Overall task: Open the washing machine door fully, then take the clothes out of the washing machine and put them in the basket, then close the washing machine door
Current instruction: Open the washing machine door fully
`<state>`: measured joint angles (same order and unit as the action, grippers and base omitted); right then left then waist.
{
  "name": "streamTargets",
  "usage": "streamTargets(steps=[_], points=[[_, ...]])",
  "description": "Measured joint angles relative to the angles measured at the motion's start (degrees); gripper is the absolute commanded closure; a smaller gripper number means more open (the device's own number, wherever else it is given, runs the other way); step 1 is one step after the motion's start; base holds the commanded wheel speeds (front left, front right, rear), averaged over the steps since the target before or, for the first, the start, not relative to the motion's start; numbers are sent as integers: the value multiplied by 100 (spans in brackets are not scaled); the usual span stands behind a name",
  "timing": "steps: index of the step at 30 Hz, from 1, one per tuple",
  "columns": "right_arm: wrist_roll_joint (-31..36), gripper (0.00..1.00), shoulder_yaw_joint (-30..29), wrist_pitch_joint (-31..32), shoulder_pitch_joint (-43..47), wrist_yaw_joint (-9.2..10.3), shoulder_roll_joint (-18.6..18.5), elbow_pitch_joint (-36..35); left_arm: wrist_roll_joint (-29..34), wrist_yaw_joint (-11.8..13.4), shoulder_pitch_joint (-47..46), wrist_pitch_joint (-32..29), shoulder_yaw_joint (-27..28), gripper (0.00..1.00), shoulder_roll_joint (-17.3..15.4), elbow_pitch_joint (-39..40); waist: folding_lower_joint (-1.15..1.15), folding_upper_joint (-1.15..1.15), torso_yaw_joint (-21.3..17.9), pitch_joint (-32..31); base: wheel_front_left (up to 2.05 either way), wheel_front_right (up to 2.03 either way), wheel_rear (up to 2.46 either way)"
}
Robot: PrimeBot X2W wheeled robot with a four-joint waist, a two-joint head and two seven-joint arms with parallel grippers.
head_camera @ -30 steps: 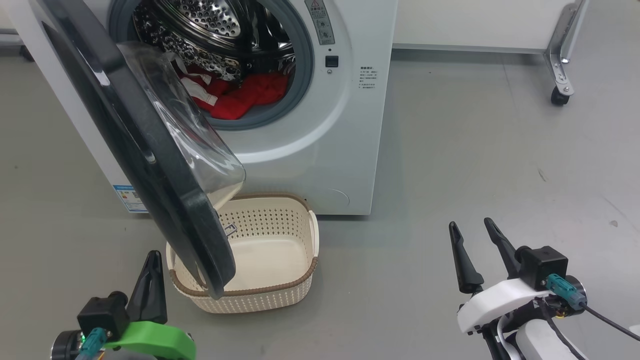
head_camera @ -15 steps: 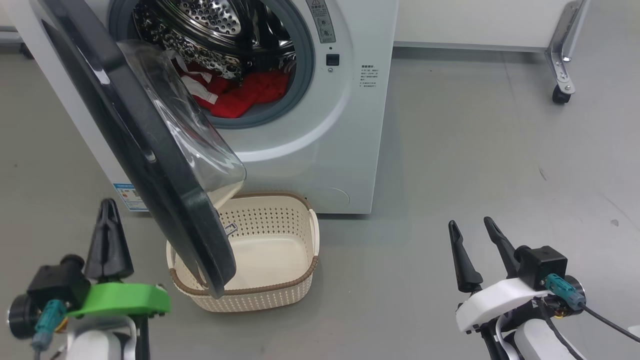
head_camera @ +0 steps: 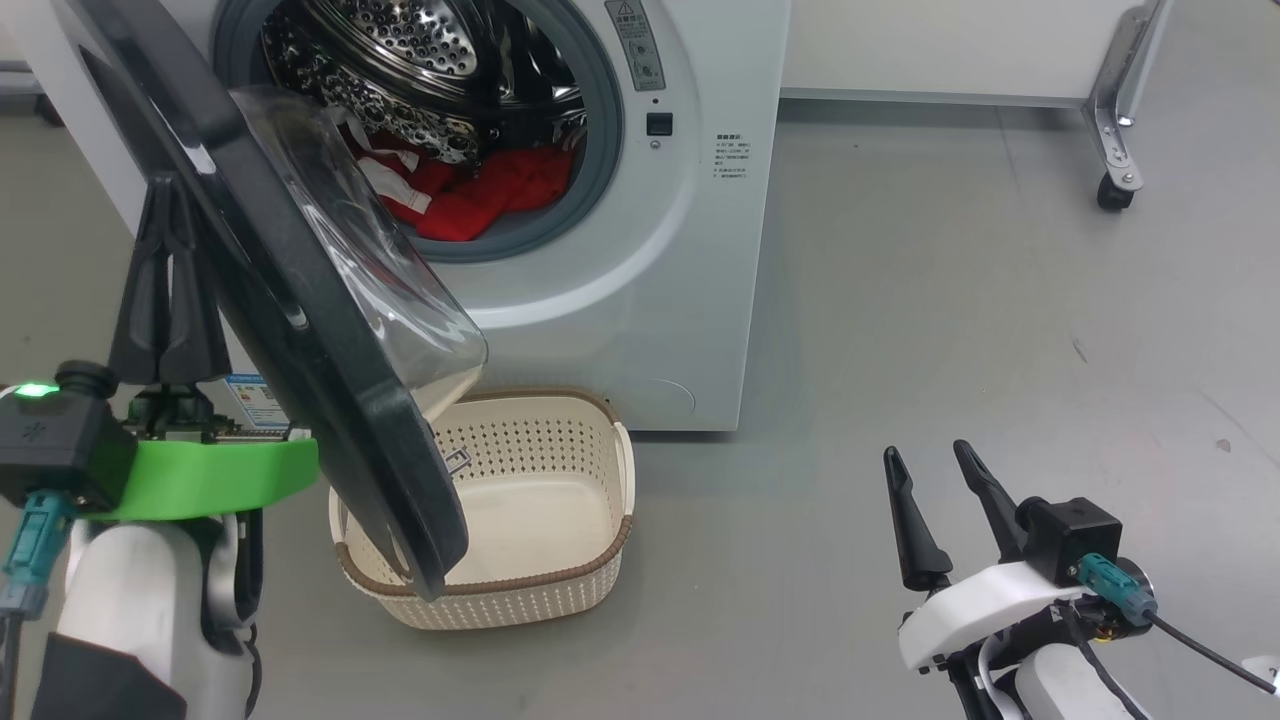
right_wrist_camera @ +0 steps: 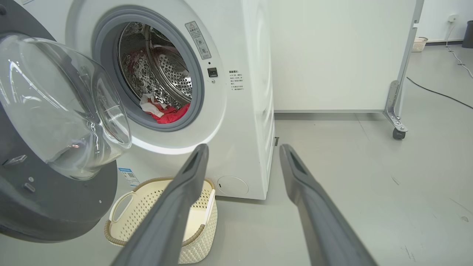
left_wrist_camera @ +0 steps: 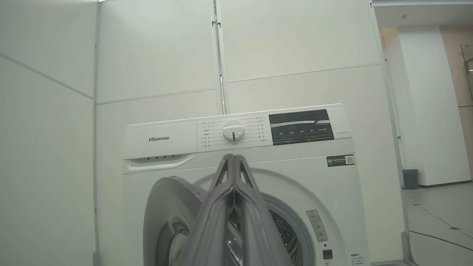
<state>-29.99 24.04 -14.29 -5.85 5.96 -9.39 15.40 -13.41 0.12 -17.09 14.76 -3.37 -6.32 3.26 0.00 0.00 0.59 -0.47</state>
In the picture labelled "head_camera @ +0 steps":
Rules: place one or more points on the small printed text sticker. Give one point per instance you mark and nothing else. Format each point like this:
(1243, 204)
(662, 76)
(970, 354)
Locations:
(732, 156)

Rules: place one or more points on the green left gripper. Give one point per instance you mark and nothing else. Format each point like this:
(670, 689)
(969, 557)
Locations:
(210, 475)

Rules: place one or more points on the white partition panel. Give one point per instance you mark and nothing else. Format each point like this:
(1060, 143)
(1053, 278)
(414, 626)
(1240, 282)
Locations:
(940, 45)

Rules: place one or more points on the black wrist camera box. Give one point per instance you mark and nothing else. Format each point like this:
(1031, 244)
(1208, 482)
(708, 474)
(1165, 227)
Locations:
(50, 440)
(1075, 535)

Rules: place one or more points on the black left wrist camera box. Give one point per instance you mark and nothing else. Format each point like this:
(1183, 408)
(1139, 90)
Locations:
(50, 440)

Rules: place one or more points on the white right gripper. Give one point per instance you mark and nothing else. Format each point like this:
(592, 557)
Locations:
(980, 610)

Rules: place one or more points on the cream perforated laundry basket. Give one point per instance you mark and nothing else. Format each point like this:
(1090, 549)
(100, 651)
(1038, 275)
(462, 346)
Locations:
(540, 590)

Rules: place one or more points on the black round glass washer door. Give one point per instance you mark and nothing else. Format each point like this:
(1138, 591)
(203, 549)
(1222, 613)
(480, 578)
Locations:
(330, 380)

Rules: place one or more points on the grey warning label sticker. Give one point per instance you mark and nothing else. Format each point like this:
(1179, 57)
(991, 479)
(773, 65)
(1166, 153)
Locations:
(638, 45)

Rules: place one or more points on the blue energy label sticker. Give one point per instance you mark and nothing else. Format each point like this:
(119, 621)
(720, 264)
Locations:
(255, 400)

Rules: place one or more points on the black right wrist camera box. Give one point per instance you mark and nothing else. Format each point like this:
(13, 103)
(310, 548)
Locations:
(1075, 535)

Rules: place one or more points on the metal leg with caster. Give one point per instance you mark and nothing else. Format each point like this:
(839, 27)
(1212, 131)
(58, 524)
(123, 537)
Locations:
(30, 100)
(1115, 130)

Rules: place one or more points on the plain red garment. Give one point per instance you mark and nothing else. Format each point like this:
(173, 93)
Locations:
(450, 215)

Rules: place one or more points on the white front-load washing machine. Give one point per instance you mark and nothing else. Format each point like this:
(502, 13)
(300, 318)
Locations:
(690, 300)

